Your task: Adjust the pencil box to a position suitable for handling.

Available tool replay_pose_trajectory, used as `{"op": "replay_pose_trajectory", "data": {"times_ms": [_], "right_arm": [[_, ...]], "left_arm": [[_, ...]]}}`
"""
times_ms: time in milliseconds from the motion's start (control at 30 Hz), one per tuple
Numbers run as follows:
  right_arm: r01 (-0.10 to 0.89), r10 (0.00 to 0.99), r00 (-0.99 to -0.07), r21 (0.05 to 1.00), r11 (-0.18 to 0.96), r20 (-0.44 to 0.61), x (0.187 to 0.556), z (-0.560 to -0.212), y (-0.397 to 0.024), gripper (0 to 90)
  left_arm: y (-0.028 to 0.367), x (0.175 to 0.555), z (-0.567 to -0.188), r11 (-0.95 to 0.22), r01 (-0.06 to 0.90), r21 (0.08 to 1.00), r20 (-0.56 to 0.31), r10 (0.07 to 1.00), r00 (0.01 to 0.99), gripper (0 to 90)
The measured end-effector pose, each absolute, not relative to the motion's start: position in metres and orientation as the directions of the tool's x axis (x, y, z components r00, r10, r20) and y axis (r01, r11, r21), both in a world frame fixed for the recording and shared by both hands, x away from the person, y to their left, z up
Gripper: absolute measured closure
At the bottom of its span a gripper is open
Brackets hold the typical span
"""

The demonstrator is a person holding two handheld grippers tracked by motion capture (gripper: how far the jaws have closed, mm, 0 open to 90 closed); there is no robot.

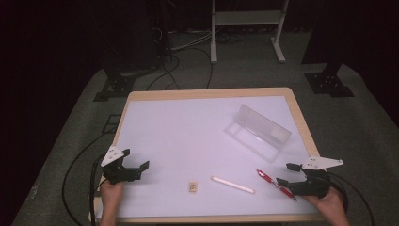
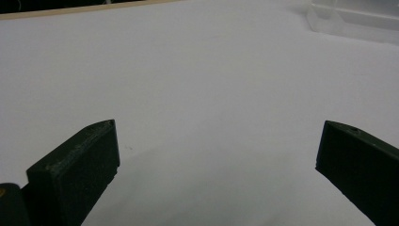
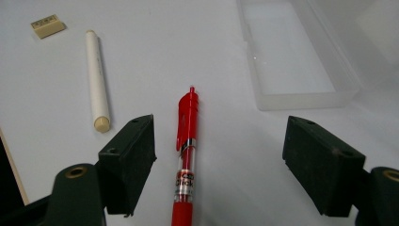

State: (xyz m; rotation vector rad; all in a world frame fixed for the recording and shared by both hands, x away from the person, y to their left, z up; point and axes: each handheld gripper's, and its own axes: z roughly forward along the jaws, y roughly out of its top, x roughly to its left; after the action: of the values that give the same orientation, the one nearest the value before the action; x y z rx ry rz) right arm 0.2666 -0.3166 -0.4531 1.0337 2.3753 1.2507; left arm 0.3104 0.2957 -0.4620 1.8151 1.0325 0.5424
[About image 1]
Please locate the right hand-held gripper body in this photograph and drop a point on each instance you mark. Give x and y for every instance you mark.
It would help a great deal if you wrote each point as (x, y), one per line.
(313, 186)

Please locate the small beige eraser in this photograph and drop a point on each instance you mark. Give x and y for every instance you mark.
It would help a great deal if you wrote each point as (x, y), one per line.
(193, 186)

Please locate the person's left hand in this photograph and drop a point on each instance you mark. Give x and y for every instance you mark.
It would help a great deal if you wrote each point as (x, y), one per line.
(110, 196)

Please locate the red pen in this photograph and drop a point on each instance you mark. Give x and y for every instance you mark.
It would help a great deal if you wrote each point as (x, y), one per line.
(276, 184)

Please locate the person's right hand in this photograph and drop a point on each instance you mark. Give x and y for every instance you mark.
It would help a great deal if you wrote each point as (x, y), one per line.
(331, 204)

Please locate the white pen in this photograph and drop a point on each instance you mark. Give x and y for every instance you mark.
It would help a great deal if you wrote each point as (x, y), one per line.
(232, 184)

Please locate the white table mat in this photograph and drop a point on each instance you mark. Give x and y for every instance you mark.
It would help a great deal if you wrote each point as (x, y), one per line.
(182, 138)

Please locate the black stand with base plate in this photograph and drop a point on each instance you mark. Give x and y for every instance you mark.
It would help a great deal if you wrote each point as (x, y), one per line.
(329, 83)
(116, 88)

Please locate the clear plastic pencil case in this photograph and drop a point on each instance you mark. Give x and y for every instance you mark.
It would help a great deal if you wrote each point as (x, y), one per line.
(257, 133)

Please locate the white metal stand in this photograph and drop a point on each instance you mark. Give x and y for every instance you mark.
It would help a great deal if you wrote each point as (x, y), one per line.
(247, 18)

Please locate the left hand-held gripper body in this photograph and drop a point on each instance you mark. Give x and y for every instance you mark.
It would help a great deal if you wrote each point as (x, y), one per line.
(114, 171)

